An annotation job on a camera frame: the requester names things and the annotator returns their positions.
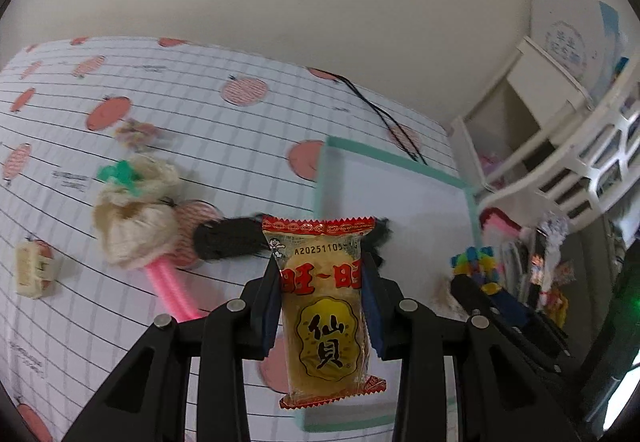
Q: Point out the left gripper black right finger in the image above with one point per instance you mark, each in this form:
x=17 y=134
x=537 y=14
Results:
x=506 y=389

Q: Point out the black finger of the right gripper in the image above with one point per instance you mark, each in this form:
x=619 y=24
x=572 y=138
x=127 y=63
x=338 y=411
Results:
x=514 y=319

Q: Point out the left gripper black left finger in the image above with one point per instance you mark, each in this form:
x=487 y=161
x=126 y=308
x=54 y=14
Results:
x=144 y=397

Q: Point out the pink plastic hair clip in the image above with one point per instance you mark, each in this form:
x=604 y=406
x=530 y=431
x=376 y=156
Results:
x=166 y=284

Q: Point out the yellow red rice cracker packet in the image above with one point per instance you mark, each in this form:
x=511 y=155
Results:
x=326 y=339

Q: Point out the cream lace scrunchie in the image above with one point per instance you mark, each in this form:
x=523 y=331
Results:
x=135 y=230

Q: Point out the cream plastic claw clip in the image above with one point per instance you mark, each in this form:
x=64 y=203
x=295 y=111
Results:
x=34 y=268

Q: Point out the black toy car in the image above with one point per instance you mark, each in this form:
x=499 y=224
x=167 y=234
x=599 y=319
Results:
x=239 y=237

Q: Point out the white box with green rim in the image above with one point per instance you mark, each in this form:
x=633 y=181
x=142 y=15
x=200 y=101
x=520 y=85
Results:
x=431 y=218

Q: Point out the white plastic shelf rack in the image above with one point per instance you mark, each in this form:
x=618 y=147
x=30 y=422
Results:
x=584 y=156

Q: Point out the pastel multicolour yarn scrunchie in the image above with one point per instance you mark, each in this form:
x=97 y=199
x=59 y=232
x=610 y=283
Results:
x=136 y=135

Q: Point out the white paper certificate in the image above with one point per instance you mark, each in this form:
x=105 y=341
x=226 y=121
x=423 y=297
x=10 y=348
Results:
x=581 y=35

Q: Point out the pomegranate print grid tablecloth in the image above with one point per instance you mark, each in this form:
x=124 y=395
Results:
x=229 y=122

